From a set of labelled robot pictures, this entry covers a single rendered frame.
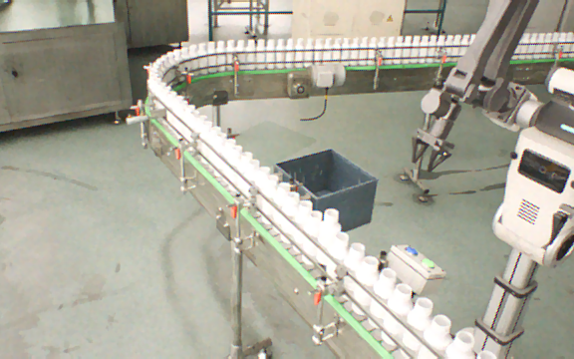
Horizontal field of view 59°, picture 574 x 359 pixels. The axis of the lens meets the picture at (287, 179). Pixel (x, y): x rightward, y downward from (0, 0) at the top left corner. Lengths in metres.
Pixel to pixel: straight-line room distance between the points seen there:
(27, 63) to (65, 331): 2.34
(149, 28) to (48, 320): 4.51
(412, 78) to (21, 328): 2.67
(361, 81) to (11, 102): 2.74
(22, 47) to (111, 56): 0.67
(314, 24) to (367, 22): 0.60
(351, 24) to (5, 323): 4.28
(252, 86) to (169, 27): 3.82
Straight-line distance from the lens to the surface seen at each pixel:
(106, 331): 2.77
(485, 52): 1.51
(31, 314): 2.97
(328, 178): 2.34
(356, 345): 1.40
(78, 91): 4.60
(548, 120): 1.65
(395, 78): 3.39
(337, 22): 5.62
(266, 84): 3.09
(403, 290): 1.26
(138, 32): 6.66
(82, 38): 4.49
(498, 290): 1.89
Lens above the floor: 1.97
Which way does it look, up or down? 31 degrees down
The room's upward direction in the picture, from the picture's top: 3 degrees clockwise
